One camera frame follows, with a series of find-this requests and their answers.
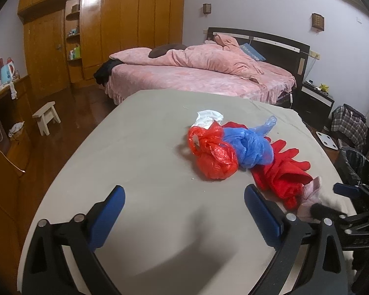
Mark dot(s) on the yellow plush toy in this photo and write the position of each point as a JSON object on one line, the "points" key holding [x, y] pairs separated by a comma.
{"points": [[324, 87]]}

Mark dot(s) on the pink sock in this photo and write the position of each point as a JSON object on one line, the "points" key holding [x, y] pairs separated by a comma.
{"points": [[309, 195]]}

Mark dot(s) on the light blue container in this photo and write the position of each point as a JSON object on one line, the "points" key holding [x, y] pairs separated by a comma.
{"points": [[73, 32]]}

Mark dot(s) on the light blue kettle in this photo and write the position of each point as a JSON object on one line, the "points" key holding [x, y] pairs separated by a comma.
{"points": [[6, 73]]}

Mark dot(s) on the blue plastic bag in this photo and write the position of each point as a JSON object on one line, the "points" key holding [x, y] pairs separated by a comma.
{"points": [[252, 147]]}

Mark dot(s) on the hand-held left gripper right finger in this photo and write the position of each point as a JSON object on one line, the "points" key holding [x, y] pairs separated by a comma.
{"points": [[263, 215]]}

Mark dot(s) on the white crumpled cloth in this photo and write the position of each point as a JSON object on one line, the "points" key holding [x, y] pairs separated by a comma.
{"points": [[16, 129]]}

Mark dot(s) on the white paper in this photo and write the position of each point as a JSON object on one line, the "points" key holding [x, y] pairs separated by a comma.
{"points": [[209, 117]]}

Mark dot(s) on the white bathroom scale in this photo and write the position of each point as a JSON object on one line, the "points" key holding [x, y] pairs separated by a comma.
{"points": [[326, 140]]}

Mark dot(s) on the dark brown cloth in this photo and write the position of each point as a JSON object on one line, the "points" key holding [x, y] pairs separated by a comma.
{"points": [[166, 50]]}

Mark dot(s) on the plaid cloth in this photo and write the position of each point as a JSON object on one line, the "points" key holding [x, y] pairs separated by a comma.
{"points": [[347, 127]]}

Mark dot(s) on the dark wooden bed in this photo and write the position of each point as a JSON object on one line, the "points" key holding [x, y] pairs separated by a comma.
{"points": [[187, 80]]}

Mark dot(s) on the beige wall socket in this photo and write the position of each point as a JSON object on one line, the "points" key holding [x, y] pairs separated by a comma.
{"points": [[314, 55]]}

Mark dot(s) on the pink duvet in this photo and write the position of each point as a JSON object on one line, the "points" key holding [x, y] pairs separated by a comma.
{"points": [[209, 57]]}

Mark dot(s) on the brown wall lamp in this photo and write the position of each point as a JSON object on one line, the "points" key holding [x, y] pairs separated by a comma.
{"points": [[206, 9], [317, 21]]}

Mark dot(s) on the black clothing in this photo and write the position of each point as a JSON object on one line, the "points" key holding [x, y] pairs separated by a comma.
{"points": [[106, 70]]}

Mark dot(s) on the black white nightstand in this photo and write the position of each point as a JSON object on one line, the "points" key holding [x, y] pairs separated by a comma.
{"points": [[313, 103]]}

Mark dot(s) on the blue pillow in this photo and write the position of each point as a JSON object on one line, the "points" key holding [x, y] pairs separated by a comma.
{"points": [[253, 52]]}

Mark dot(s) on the black bin with plastic liner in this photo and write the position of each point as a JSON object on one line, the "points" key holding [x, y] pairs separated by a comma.
{"points": [[356, 166]]}

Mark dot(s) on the green bottle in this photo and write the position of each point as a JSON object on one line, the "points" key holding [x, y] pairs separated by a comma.
{"points": [[77, 52]]}

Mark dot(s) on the wooden wardrobe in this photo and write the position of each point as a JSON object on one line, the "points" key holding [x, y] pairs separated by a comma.
{"points": [[126, 21]]}

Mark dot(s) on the small brown box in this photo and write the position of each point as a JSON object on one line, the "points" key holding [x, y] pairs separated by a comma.
{"points": [[75, 8]]}

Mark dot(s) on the red rubber glove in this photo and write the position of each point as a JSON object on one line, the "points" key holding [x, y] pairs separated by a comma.
{"points": [[279, 178]]}

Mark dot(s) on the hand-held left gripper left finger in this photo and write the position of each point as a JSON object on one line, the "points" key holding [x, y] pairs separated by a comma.
{"points": [[106, 218]]}

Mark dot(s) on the white hanging cloth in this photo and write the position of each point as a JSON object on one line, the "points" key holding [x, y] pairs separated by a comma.
{"points": [[13, 90]]}

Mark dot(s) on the small wooden stool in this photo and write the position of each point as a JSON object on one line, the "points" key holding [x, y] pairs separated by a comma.
{"points": [[46, 115]]}

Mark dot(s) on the dark purple cloth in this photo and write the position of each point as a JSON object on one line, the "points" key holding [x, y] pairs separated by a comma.
{"points": [[355, 110]]}

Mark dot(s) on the red plastic bag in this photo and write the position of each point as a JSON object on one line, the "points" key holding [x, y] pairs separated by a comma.
{"points": [[213, 156]]}

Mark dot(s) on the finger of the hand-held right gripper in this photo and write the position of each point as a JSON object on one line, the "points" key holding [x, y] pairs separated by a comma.
{"points": [[346, 189], [323, 210]]}

